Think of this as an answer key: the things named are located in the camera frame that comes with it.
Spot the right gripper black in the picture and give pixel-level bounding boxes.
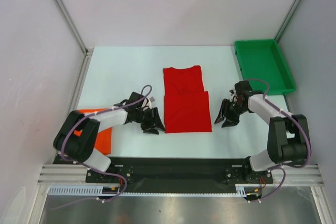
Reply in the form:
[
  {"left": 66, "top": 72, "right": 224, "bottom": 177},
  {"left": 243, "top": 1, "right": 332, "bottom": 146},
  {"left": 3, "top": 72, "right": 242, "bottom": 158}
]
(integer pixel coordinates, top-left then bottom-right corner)
[{"left": 214, "top": 98, "right": 248, "bottom": 127}]

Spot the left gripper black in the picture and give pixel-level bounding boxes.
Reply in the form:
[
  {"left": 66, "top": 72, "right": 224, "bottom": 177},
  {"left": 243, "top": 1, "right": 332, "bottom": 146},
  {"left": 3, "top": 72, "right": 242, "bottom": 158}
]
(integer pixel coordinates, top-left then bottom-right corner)
[{"left": 134, "top": 107, "right": 165, "bottom": 134}]

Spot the red t-shirt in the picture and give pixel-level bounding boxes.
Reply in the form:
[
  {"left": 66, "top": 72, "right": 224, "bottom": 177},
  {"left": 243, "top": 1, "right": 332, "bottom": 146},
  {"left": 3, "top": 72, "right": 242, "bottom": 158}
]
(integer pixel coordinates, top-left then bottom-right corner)
[{"left": 163, "top": 65, "right": 212, "bottom": 134}]

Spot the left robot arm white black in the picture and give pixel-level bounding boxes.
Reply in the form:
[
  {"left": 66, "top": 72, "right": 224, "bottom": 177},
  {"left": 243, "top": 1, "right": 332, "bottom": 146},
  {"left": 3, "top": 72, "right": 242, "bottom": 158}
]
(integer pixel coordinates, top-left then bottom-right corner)
[{"left": 53, "top": 92, "right": 165, "bottom": 182}]

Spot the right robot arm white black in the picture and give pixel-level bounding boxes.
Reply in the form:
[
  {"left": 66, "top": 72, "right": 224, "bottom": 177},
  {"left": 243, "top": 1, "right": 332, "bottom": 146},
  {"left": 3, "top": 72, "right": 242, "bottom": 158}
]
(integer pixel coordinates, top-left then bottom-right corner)
[{"left": 215, "top": 80, "right": 311, "bottom": 183}]

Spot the orange folded t-shirt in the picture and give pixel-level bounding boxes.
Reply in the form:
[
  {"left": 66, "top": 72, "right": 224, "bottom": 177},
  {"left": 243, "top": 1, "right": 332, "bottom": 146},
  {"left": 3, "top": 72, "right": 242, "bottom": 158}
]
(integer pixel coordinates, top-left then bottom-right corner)
[{"left": 73, "top": 108, "right": 112, "bottom": 155}]

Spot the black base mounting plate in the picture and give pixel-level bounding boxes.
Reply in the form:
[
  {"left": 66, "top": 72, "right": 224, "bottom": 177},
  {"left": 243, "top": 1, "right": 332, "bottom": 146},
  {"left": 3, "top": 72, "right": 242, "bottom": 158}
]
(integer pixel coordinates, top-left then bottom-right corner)
[{"left": 85, "top": 157, "right": 275, "bottom": 194}]

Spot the green plastic tray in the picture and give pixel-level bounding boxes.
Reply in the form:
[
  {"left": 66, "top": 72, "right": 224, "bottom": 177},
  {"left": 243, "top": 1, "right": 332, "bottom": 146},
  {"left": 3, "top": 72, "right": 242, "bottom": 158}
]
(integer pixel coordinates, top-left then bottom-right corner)
[{"left": 234, "top": 39, "right": 297, "bottom": 95}]

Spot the aluminium frame rail left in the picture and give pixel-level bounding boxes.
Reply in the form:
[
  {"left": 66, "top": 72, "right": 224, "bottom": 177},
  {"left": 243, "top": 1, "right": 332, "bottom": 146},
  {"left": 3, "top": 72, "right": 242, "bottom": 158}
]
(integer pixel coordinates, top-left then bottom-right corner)
[{"left": 38, "top": 0, "right": 92, "bottom": 154}]

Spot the aluminium front rail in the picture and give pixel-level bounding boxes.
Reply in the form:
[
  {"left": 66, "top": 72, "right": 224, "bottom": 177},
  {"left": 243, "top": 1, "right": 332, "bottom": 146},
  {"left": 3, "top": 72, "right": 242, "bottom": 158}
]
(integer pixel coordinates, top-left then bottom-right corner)
[{"left": 37, "top": 164, "right": 324, "bottom": 187}]

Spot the white slotted cable duct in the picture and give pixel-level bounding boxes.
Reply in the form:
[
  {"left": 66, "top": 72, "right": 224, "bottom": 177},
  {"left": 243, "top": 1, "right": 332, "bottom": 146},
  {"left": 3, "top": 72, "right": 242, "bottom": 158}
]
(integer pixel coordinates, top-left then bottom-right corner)
[{"left": 48, "top": 185, "right": 124, "bottom": 195}]

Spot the aluminium frame post right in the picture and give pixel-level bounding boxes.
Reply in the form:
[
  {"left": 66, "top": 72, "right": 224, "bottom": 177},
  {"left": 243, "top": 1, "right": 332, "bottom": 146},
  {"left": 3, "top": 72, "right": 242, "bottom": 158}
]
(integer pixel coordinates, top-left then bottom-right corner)
[{"left": 274, "top": 0, "right": 303, "bottom": 43}]

